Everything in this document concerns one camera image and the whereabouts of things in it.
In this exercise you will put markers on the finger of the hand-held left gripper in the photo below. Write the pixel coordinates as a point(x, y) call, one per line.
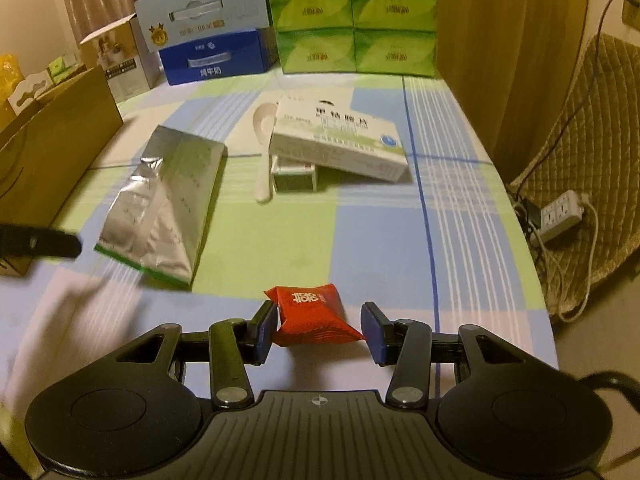
point(45, 242)

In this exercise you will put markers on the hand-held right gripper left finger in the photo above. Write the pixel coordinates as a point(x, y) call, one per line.
point(265, 335)

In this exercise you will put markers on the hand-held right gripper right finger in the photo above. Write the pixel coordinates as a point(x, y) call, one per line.
point(372, 335)

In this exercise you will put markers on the red candy packet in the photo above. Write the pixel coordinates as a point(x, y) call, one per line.
point(315, 317)

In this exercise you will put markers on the brown cardboard box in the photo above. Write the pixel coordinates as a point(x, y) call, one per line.
point(50, 160)

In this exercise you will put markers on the silver foil bag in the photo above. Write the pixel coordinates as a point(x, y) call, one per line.
point(165, 205)

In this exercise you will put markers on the white plastic spoon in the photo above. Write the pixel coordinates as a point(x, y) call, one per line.
point(263, 160)

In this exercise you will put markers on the large white medicine box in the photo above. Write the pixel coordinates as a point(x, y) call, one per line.
point(340, 135)

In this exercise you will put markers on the checkered cloth-covered desktop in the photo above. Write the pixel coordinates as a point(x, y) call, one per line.
point(450, 260)

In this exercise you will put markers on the yellow plastic bag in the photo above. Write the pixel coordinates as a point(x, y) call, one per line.
point(11, 80)

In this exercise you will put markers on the small green packets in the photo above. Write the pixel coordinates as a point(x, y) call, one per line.
point(65, 70)

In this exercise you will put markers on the white product box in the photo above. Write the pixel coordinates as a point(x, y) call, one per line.
point(125, 70)

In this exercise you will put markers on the black power adapter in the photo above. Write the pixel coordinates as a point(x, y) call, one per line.
point(534, 216)

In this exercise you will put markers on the white power strip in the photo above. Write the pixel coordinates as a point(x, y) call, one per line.
point(557, 217)

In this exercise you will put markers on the dark blue milk carton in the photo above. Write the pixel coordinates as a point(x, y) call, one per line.
point(215, 57)

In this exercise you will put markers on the chair with quilted cover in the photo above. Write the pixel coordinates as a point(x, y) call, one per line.
point(590, 160)

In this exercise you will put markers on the light blue milk carton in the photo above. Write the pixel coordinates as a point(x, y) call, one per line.
point(200, 10)

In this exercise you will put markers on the wooden wardrobe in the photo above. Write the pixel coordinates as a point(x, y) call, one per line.
point(510, 60)

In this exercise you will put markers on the stack of green tissue packs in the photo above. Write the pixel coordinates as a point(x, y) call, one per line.
point(350, 15)

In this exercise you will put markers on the wall socket with charger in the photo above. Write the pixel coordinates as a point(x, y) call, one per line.
point(631, 7)

